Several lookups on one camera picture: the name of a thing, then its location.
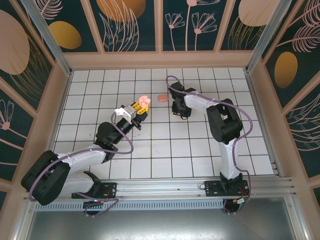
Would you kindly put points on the pink earbud charging case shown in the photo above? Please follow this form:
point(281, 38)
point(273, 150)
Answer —
point(144, 100)

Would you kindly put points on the aluminium corner post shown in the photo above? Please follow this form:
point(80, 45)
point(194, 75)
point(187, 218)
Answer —
point(50, 40)
point(262, 35)

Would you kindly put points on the dark panel pink leaf outlines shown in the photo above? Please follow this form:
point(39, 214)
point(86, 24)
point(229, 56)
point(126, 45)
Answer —
point(305, 140)

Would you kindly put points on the dark panel orange oval leaf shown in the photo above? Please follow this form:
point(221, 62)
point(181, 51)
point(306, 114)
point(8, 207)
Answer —
point(82, 25)
point(300, 37)

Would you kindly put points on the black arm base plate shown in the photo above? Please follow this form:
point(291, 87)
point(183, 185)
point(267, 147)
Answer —
point(212, 188)
point(111, 190)

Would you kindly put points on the grey metal sheet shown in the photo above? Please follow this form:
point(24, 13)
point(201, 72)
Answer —
point(160, 225)

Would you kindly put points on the dark panel pink flowers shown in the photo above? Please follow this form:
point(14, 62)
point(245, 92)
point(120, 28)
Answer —
point(180, 37)

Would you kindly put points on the aluminium table edge rail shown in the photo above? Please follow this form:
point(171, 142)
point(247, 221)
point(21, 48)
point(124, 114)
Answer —
point(61, 110)
point(258, 117)

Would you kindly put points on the dark panel orange circle leaves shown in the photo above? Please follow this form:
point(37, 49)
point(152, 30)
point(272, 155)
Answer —
point(125, 30)

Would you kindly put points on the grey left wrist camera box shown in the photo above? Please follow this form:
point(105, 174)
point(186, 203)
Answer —
point(128, 112)

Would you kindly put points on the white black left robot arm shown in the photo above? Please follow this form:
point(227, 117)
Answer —
point(85, 156)

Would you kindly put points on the dark panel pink circle gold lines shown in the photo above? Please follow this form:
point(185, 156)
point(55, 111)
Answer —
point(25, 62)
point(250, 30)

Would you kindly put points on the dusty pink rounded object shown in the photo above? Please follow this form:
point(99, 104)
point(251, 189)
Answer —
point(163, 98)

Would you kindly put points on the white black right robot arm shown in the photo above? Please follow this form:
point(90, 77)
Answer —
point(200, 100)

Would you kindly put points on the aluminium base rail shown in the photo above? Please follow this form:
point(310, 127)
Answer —
point(160, 190)

